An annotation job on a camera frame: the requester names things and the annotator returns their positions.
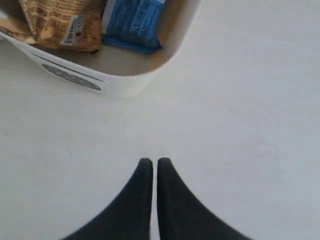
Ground blue instant noodle packet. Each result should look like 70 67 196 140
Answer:
102 0 166 54

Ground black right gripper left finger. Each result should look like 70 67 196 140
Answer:
65 158 153 240

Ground cream bin with circle mark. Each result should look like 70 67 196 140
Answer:
0 0 201 98

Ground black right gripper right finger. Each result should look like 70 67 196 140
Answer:
157 158 249 240

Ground orange instant noodle packet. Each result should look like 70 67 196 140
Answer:
0 0 105 52

